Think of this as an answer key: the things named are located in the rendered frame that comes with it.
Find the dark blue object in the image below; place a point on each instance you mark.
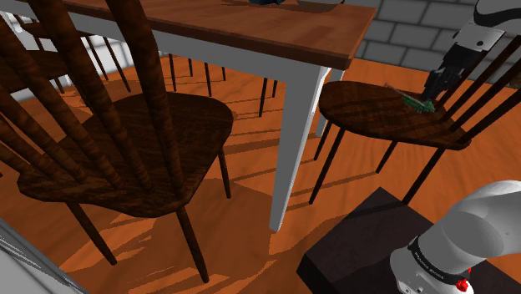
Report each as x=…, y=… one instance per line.
x=266, y=1

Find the dark wooden spindle chair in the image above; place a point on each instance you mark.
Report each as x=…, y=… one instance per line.
x=36, y=65
x=207, y=79
x=366, y=110
x=263, y=97
x=162, y=138

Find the wooden table with white legs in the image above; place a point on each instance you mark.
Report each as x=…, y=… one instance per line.
x=260, y=28

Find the green bristle brush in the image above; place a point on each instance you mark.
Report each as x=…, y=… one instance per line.
x=419, y=105

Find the dark robot stand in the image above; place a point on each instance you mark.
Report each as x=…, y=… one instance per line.
x=358, y=244

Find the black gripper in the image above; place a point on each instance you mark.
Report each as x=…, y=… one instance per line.
x=458, y=61

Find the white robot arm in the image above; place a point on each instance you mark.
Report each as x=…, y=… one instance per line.
x=468, y=236

